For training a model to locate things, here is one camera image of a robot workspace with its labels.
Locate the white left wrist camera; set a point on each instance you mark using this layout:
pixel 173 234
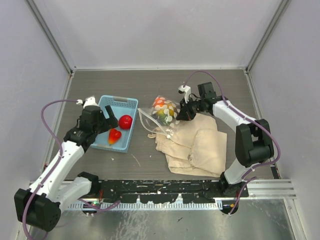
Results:
pixel 90 101

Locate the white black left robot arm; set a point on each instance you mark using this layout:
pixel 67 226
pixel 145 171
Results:
pixel 42 204

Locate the black paint-chipped base rail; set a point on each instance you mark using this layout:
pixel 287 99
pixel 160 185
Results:
pixel 163 191

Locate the green fake fruit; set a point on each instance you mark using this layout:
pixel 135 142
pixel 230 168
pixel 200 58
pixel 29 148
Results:
pixel 166 115

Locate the aluminium frame rail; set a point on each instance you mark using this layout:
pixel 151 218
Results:
pixel 43 17

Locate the red fake apple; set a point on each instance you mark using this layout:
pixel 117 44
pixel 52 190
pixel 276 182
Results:
pixel 125 122

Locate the clear polka dot zip bag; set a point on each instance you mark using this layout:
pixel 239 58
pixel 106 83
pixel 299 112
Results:
pixel 151 123

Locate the orange fake fruit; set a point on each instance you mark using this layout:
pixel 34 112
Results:
pixel 159 102

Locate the light blue slotted cable duct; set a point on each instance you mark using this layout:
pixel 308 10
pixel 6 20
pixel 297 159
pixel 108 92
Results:
pixel 178 205

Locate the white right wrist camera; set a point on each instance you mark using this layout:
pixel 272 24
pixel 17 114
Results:
pixel 186 90

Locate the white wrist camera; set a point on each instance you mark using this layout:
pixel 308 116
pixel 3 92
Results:
pixel 90 101
pixel 186 90

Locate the red yellow fake pear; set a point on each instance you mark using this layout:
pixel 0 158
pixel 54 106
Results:
pixel 114 136

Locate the beige folded fabric garment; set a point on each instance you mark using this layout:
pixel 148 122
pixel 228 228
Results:
pixel 196 149

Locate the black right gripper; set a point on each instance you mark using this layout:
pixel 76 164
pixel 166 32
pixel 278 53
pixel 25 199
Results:
pixel 185 113

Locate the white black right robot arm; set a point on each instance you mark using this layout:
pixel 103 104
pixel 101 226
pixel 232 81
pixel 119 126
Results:
pixel 253 142

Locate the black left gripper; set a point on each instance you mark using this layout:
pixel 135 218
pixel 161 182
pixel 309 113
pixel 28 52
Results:
pixel 110 123

